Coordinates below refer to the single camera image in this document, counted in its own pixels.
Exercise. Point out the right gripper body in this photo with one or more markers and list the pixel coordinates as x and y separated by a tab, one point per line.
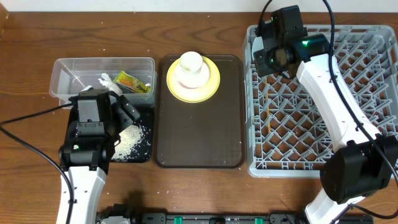
267	63

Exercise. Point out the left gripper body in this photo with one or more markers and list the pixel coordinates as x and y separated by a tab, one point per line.
112	126

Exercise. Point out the white tissue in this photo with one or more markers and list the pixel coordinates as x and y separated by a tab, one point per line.
107	82

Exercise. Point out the wooden chopstick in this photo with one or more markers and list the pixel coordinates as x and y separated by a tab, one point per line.
266	95
269	117

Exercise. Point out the white rice pile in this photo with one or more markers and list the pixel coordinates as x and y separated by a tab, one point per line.
135	145

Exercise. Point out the green orange snack wrapper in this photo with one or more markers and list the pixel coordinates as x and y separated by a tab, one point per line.
131	83

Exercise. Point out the pink bowl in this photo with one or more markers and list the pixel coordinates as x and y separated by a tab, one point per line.
192	79

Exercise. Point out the white paper cup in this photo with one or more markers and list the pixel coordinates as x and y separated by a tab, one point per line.
190	61

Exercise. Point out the light blue bowl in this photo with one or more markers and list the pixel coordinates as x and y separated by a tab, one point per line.
257	45

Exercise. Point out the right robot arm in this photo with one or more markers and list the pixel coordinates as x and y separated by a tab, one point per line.
322	102

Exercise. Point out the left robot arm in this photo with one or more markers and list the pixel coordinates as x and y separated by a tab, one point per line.
81	188

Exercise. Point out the clear plastic waste bin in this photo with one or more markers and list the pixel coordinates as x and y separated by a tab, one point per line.
72	75

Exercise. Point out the grey dishwasher rack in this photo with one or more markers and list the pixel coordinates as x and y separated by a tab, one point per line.
299	144

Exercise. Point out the black plastic tray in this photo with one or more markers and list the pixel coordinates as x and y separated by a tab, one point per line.
146	124

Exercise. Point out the yellow plate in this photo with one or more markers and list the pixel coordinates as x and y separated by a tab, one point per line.
194	95

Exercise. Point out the dark brown serving tray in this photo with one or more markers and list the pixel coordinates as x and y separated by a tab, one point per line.
205	135

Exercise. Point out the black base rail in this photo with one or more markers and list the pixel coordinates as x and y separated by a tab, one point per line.
122	213

